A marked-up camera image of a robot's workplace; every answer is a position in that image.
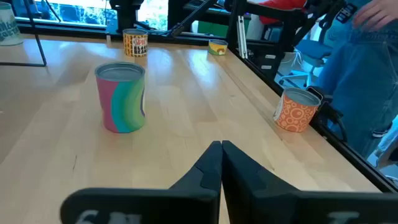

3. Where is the silver aluminium bracket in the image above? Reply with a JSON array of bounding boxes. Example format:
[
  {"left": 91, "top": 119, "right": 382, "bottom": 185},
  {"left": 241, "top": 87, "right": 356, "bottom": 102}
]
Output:
[{"left": 236, "top": 14, "right": 249, "bottom": 60}]

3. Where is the black table-level camera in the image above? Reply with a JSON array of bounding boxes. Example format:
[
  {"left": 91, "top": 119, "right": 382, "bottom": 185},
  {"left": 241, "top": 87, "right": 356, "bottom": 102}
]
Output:
[{"left": 306, "top": 85, "right": 326, "bottom": 105}]

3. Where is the black drawer unit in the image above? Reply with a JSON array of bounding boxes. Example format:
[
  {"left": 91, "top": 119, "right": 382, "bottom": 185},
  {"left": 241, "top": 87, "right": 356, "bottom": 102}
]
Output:
[{"left": 248, "top": 39, "right": 292, "bottom": 80}]

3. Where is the rainbow striped can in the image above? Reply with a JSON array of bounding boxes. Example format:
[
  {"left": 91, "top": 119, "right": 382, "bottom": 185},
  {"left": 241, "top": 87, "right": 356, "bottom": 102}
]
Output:
[{"left": 95, "top": 61, "right": 146, "bottom": 134}]

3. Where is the red fabric item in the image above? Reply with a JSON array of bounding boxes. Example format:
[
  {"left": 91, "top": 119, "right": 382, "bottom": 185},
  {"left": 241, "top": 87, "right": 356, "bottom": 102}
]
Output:
[{"left": 257, "top": 0, "right": 309, "bottom": 26}]

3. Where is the person's hand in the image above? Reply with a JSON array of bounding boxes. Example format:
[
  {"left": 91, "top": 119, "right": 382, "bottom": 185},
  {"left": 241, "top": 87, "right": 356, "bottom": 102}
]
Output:
[{"left": 352, "top": 0, "right": 398, "bottom": 32}]

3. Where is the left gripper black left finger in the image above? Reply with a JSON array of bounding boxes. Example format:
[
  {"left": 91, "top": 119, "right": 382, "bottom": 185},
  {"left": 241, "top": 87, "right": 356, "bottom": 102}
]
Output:
[{"left": 60, "top": 140, "right": 223, "bottom": 224}]

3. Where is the green box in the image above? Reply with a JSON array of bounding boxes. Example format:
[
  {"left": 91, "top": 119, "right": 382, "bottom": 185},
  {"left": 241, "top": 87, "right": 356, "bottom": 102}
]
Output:
[{"left": 197, "top": 20, "right": 230, "bottom": 39}]

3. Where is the blue office chair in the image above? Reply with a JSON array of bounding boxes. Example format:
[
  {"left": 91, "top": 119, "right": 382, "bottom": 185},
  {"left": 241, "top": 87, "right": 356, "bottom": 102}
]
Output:
[{"left": 277, "top": 39, "right": 334, "bottom": 90}]

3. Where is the orange circle pattern can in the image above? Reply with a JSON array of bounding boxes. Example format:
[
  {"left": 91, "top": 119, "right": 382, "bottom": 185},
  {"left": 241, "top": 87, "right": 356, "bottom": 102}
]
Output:
[{"left": 272, "top": 87, "right": 322, "bottom": 133}]

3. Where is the grey cup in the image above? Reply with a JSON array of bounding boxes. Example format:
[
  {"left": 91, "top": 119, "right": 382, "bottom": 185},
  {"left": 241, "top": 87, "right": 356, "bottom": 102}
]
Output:
[{"left": 0, "top": 2, "right": 24, "bottom": 47}]

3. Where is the black camera cable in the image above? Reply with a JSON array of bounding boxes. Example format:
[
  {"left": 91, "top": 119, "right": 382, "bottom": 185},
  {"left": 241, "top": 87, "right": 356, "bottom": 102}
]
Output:
[{"left": 317, "top": 101, "right": 348, "bottom": 144}]

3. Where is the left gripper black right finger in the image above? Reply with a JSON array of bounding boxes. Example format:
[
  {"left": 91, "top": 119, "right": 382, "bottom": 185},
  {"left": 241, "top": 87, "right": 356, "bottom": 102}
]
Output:
[{"left": 221, "top": 139, "right": 398, "bottom": 224}]

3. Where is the person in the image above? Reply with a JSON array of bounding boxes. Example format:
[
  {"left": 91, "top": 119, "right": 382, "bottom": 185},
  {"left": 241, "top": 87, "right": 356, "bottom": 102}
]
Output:
[{"left": 313, "top": 0, "right": 398, "bottom": 159}]

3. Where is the black keypad device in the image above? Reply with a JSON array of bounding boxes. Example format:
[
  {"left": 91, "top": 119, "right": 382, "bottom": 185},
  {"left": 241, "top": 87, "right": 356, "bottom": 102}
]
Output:
[{"left": 335, "top": 2, "right": 359, "bottom": 25}]

